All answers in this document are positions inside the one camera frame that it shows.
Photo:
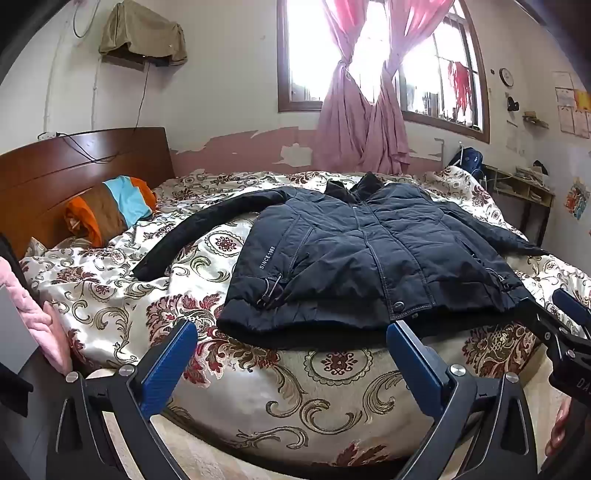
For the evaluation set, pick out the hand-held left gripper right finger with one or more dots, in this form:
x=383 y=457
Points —
x=413 y=364

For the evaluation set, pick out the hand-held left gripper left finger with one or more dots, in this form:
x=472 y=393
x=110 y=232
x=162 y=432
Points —
x=168 y=364

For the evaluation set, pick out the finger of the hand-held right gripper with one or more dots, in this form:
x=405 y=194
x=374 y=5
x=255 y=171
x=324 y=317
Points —
x=572 y=304
x=549 y=330

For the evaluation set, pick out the dark navy padded jacket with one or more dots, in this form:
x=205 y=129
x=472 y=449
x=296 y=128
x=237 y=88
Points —
x=346 y=258

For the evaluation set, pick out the person's right hand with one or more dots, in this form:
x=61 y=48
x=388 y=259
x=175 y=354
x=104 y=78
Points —
x=559 y=427

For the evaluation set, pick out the floral patterned quilt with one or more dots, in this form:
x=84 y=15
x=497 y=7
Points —
x=295 y=397

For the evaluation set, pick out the wooden desk shelf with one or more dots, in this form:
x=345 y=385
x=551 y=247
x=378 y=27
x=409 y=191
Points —
x=521 y=191

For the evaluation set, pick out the pink fluffy cloth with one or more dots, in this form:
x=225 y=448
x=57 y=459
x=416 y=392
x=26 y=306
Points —
x=39 y=323

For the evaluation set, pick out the stack of papers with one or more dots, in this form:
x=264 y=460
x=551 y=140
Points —
x=526 y=174

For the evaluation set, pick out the black hat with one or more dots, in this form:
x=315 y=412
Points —
x=540 y=167

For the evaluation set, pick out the orange brown blue pillow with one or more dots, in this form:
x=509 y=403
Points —
x=113 y=205

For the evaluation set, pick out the blue backpack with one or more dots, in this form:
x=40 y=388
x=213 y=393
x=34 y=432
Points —
x=468 y=159

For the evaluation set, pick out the group of pinned paper sheets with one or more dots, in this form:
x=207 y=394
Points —
x=570 y=106

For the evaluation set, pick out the brown wooden headboard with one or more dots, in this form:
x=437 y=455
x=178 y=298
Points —
x=46 y=184

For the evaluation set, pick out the red hanging cloth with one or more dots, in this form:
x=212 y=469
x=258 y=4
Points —
x=458 y=81

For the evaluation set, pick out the white power strip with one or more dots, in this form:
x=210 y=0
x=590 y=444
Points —
x=46 y=136

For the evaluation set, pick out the brown framed window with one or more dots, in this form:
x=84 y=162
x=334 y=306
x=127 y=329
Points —
x=304 y=55

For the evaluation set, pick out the colourful wall picture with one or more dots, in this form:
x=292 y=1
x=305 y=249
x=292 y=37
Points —
x=577 y=198

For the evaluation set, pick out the small wall rack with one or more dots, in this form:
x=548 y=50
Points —
x=535 y=119

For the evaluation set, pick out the black wall lamp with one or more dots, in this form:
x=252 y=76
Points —
x=512 y=104

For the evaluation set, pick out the round wall clock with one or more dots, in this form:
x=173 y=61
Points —
x=507 y=77

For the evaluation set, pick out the dark wall shelf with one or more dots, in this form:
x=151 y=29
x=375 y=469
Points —
x=134 y=59

